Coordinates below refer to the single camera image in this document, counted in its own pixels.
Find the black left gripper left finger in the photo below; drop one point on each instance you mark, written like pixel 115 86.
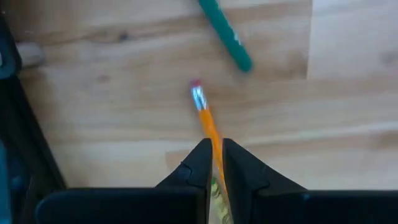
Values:
pixel 174 202

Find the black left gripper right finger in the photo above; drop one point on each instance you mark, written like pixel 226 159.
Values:
pixel 295 207

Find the camouflage pattern pencil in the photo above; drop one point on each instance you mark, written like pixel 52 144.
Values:
pixel 219 202

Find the orange pencil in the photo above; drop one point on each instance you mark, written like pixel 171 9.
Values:
pixel 209 124

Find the green marker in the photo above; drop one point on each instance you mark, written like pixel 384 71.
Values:
pixel 227 34

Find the black aluminium table frame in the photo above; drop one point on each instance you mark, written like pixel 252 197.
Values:
pixel 28 140

